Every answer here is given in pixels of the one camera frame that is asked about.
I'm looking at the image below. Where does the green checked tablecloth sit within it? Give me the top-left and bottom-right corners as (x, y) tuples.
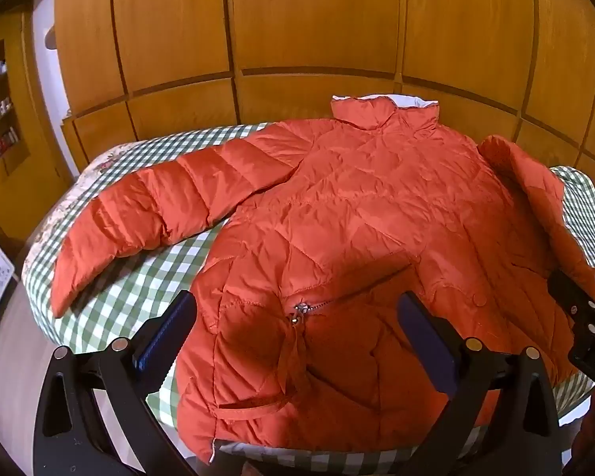
(22, 121), (595, 472)

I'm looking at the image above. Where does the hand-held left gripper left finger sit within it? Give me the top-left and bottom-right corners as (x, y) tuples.
(32, 290), (199, 476)

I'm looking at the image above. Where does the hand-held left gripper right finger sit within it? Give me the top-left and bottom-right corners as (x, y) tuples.
(397, 291), (562, 476)

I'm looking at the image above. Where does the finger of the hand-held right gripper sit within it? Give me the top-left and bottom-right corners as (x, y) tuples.
(548, 270), (595, 325)

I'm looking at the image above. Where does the wooden shelf unit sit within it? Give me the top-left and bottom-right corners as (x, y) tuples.
(0, 40), (31, 177)

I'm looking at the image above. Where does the orange puffer jacket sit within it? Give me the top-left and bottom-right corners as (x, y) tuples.
(50, 95), (595, 464)

